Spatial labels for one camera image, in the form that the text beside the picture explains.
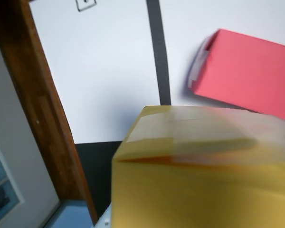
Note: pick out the glass block window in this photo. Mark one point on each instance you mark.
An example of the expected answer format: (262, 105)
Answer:
(0, 197)

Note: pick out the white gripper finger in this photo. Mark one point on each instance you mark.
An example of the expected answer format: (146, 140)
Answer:
(105, 222)

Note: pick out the pink paper box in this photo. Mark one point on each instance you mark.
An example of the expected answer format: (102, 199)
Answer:
(247, 71)

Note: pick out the yellow paper box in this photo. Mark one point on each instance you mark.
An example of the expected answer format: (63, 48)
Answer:
(192, 178)

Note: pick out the white sheet marked 2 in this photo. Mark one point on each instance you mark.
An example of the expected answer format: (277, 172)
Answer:
(97, 71)

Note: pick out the white sheet marked 1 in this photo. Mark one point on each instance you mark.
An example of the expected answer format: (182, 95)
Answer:
(185, 23)

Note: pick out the black mat with WRO print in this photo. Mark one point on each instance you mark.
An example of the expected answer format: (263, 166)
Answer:
(160, 59)

